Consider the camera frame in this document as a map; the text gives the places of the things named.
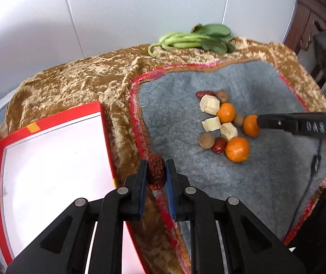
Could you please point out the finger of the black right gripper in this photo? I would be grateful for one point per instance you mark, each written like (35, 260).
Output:
(304, 124)

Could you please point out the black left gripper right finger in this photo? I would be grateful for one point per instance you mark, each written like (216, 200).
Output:
(226, 237)

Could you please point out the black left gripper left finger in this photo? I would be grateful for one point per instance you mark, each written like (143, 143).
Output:
(87, 237)

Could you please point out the small orange mandarin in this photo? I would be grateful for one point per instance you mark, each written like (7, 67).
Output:
(250, 126)

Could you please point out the brown longan fruit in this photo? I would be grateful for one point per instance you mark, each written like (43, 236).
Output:
(222, 96)
(238, 120)
(206, 140)

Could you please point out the large orange mandarin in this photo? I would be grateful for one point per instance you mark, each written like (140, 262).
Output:
(237, 149)

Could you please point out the pale sugarcane chunk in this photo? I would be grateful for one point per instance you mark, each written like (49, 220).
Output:
(211, 124)
(209, 104)
(228, 131)

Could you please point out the dark red jujube date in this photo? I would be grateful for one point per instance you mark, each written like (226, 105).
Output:
(157, 173)

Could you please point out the dark wooden furniture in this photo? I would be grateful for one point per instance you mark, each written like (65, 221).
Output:
(309, 19)

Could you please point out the grey felt mat red trim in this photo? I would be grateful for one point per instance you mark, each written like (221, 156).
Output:
(204, 118)

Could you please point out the red white shallow box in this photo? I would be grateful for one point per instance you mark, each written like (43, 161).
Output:
(46, 166)

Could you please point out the green leafy vegetable bunch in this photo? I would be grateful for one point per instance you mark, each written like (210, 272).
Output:
(210, 37)

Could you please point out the golden brown velvet cloth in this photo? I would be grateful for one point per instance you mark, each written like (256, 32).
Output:
(107, 78)

